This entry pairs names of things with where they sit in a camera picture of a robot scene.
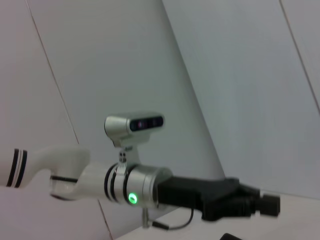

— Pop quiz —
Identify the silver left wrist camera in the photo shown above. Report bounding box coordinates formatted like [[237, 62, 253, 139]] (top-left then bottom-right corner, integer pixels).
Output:
[[103, 112, 166, 176]]

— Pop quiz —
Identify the black glasses case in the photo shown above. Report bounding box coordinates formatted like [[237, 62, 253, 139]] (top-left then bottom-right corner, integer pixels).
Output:
[[219, 232, 245, 240]]

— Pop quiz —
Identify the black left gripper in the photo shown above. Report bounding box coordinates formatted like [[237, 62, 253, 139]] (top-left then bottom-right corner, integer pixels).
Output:
[[157, 175, 281, 223]]

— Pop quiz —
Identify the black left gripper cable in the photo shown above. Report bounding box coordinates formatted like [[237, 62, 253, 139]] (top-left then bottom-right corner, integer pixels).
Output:
[[141, 206, 195, 229]]

